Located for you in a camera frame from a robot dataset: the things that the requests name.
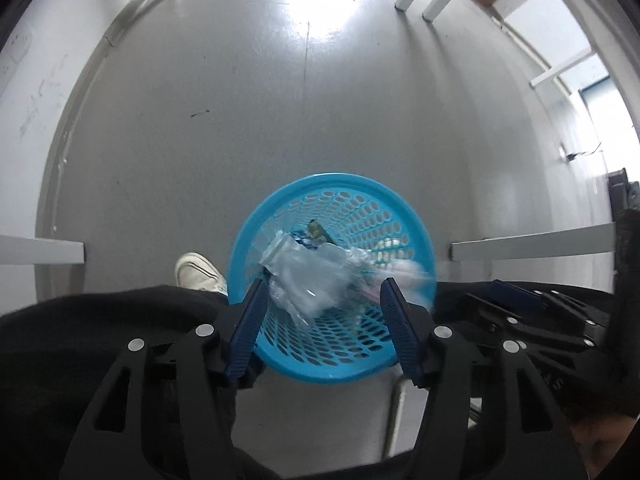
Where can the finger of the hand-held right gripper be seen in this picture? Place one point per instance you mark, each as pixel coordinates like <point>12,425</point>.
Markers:
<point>500,320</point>
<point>515,292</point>

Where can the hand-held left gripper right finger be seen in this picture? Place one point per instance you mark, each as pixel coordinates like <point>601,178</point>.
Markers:
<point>400,335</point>

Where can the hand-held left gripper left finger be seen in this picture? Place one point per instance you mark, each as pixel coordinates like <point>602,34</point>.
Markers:
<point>247,330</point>

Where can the clear plastic packaging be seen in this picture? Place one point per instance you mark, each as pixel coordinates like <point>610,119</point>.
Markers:
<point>300,270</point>

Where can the clear wrapper with dark print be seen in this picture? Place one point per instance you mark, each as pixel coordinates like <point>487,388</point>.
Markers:
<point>320,231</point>

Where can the blue plastic mesh basket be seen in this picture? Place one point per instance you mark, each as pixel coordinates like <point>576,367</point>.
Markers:
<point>350,200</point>

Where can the person's right hand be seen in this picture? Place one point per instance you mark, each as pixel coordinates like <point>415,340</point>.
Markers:
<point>610,445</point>

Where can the person's white shoe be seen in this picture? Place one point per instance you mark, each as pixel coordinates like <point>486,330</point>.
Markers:
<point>197,270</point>

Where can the metal chair leg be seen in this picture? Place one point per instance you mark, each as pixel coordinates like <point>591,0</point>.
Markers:
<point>395,420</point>

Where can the white wall socket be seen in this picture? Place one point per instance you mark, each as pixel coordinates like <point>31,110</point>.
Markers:
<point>17,52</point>

